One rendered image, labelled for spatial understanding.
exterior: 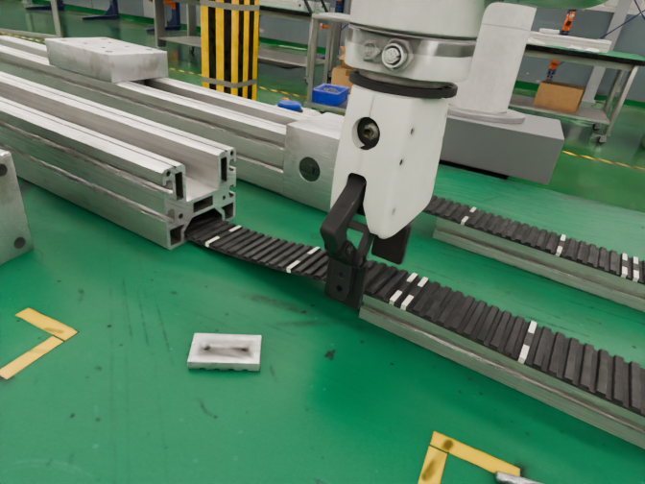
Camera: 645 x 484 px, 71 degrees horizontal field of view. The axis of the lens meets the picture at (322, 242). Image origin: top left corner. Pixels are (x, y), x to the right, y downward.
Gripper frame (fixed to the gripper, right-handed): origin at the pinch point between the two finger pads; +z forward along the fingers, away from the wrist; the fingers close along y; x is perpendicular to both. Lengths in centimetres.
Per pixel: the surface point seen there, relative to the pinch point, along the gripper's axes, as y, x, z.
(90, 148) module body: -5.0, 29.6, -3.9
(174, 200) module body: -3.8, 19.3, -1.2
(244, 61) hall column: 257, 231, 35
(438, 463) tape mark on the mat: -11.2, -11.1, 4.1
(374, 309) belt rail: -1.2, -1.8, 3.0
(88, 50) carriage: 14, 56, -8
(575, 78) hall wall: 766, 30, 53
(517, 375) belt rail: -1.7, -13.7, 2.8
